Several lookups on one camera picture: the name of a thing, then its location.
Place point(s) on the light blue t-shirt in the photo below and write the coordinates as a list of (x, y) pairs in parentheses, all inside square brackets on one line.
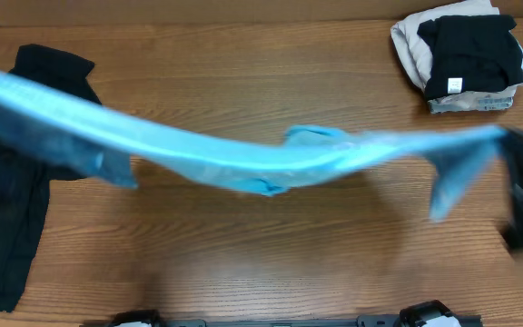
[(92, 140)]

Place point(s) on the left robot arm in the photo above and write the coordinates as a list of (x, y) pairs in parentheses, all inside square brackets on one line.
[(141, 318)]

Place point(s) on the folded black t-shirt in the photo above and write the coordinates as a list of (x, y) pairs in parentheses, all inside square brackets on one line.
[(471, 53)]

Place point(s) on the folded beige t-shirt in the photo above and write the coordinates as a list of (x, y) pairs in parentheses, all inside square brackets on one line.
[(416, 59)]

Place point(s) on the black t-shirt on left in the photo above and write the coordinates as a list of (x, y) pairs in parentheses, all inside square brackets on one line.
[(24, 182)]

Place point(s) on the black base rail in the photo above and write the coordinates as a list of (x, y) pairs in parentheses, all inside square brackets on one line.
[(369, 320)]

